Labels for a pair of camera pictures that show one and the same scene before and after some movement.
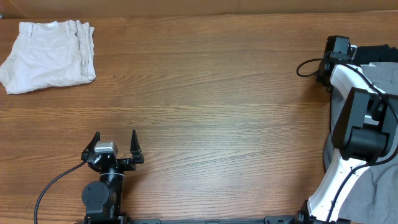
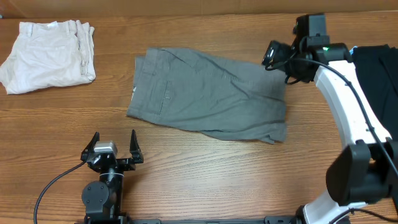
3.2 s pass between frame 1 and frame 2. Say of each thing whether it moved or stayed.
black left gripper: stayed
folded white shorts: stayed
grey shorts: moved
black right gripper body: moved
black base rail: stayed
